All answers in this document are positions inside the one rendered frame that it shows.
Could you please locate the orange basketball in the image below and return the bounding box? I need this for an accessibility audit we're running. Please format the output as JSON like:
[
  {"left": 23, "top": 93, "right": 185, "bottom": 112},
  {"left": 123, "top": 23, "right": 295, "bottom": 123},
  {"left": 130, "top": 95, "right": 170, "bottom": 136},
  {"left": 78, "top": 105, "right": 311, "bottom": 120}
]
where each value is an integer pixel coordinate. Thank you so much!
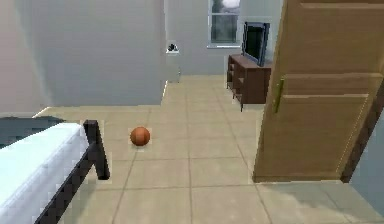
[{"left": 129, "top": 126, "right": 151, "bottom": 147}]

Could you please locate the dark brown television stand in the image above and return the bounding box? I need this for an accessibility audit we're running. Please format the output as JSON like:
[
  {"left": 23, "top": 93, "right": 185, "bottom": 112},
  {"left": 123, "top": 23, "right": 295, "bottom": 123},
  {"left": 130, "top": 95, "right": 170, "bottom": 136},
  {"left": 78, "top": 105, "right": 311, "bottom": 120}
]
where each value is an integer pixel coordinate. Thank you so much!
[{"left": 226, "top": 54, "right": 273, "bottom": 112}]

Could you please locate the black television set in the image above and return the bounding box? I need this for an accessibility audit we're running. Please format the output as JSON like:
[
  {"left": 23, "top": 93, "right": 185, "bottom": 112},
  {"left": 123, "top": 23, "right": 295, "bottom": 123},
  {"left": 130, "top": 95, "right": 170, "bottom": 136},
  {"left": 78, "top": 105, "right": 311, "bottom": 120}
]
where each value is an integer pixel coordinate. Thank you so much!
[{"left": 241, "top": 21, "right": 271, "bottom": 67}]

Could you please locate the white framed window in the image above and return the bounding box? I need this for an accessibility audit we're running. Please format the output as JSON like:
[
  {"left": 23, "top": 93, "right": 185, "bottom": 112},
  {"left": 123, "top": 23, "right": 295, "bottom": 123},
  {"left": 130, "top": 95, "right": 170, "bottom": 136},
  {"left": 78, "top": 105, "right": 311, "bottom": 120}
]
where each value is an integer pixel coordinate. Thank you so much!
[{"left": 206, "top": 0, "right": 242, "bottom": 50}]

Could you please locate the brown wooden room door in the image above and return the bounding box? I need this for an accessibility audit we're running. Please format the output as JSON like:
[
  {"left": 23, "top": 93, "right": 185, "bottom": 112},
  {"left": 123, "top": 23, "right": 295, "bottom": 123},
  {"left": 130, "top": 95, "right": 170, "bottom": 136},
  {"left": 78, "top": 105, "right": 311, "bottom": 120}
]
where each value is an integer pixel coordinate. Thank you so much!
[{"left": 252, "top": 0, "right": 384, "bottom": 184}]

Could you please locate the small black wall object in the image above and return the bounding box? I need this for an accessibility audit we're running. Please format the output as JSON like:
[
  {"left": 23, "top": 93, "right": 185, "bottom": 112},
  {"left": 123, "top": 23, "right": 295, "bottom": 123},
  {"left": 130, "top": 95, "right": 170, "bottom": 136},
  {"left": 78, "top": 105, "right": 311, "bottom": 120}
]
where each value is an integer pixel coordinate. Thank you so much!
[{"left": 166, "top": 41, "right": 180, "bottom": 54}]

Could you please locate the brass door handle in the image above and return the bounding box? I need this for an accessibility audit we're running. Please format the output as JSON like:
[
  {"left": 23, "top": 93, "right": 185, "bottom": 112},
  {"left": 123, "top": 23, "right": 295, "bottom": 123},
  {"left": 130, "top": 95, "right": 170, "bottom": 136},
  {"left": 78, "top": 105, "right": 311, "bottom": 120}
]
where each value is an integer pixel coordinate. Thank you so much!
[{"left": 273, "top": 77, "right": 285, "bottom": 114}]

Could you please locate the white bed with black frame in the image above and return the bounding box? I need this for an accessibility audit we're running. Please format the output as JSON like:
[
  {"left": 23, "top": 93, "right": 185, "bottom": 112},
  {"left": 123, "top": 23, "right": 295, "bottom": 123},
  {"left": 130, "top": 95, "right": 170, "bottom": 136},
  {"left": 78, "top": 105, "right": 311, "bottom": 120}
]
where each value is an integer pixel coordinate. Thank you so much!
[{"left": 0, "top": 119, "right": 111, "bottom": 224}]

